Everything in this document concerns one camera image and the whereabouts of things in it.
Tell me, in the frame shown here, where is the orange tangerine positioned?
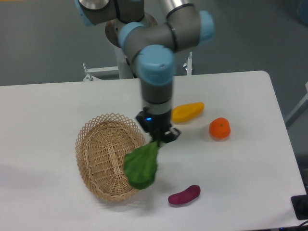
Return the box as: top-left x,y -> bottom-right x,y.
209,117 -> 231,140

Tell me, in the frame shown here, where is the purple sweet potato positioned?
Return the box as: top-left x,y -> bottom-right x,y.
168,185 -> 201,205

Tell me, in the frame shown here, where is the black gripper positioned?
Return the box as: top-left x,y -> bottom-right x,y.
136,107 -> 180,147

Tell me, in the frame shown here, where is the yellow mango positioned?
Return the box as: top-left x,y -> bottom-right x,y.
171,102 -> 205,124

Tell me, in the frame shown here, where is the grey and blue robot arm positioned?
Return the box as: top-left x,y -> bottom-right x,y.
75,0 -> 215,146

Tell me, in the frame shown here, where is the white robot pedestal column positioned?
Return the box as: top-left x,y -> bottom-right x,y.
114,46 -> 137,79

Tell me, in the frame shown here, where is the black device at table edge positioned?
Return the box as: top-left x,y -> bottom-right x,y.
291,194 -> 308,220

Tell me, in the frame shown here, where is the woven wicker basket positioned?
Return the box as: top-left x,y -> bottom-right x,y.
75,113 -> 145,202

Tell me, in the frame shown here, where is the green bok choy vegetable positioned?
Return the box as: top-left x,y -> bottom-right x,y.
123,141 -> 159,190

